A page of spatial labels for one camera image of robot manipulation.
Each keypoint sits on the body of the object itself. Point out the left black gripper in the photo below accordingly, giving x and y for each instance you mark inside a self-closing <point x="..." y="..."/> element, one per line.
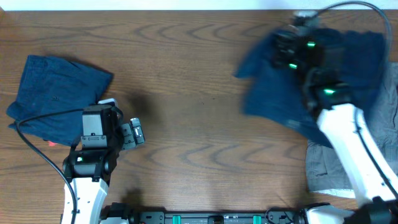
<point x="130" y="140"/>

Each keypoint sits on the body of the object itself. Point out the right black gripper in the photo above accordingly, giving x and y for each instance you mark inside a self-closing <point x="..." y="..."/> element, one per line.
<point x="281" y="40"/>

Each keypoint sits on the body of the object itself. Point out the navy blue shorts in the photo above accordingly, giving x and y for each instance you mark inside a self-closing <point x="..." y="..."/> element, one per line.
<point x="275" y="92"/>
<point x="50" y="85"/>

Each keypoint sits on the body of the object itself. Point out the grey shorts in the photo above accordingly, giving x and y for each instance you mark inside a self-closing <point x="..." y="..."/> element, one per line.
<point x="324" y="172"/>

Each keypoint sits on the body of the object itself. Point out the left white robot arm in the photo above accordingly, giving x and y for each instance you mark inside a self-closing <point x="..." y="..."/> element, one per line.
<point x="88" y="170"/>

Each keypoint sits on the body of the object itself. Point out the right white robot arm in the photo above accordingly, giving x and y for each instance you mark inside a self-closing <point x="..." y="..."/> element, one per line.
<point x="336" y="79"/>

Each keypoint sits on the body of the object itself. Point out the red clothing tag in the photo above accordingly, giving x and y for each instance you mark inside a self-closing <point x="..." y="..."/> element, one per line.
<point x="52" y="144"/>

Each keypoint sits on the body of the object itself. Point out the folded navy blue shorts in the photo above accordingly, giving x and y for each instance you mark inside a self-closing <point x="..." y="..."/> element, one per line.
<point x="50" y="85"/>

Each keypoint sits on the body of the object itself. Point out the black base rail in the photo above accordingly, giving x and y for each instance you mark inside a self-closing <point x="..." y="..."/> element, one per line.
<point x="214" y="217"/>

